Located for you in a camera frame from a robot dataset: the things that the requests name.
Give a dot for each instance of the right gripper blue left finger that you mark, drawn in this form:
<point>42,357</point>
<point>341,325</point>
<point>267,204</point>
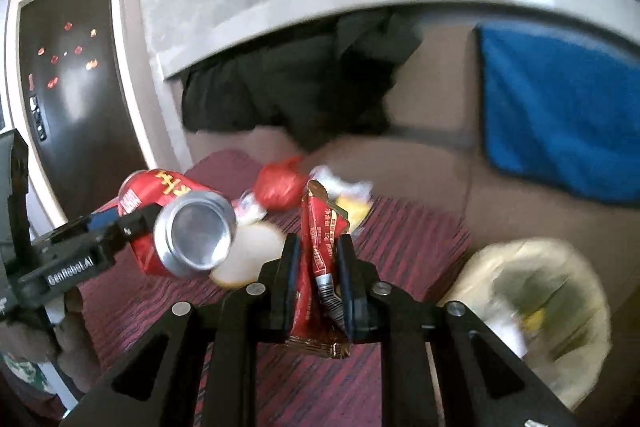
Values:
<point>284,285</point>

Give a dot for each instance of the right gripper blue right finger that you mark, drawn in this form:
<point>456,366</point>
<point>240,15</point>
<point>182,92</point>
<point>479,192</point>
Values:
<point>357,278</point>

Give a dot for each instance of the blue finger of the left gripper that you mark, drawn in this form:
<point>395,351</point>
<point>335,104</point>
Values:
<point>101,219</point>

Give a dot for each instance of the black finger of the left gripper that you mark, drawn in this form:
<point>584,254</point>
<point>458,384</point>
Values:
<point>135,225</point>

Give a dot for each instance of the round yellow white scrubber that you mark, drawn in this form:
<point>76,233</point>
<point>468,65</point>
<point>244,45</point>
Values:
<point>253,246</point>

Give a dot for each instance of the red snack wrapper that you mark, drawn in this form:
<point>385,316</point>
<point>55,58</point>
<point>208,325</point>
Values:
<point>318,326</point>

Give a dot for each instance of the crushed red soda can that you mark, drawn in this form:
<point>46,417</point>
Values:
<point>192,234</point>

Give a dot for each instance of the kleenex tissue pack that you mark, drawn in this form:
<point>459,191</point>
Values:
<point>247,209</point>

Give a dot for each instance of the gloved left hand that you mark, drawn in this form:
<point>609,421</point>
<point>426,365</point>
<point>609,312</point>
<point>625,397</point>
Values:
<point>69,346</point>

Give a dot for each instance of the white crumpled paper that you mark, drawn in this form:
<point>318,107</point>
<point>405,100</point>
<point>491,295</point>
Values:
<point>355,198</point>

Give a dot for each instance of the red plastic bag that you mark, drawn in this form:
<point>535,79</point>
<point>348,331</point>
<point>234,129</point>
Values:
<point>279,186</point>

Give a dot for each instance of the red plaid tablecloth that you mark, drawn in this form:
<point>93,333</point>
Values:
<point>184,352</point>

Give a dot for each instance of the black refrigerator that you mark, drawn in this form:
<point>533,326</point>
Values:
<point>76,108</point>

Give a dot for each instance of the beige bin liner bag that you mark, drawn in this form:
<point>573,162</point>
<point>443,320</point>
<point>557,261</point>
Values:
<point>542,298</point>

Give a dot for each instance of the black cloth on counter edge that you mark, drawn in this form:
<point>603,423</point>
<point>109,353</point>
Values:
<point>316,81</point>

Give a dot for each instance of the blue towel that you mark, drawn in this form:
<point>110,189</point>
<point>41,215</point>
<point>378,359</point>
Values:
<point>561,109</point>

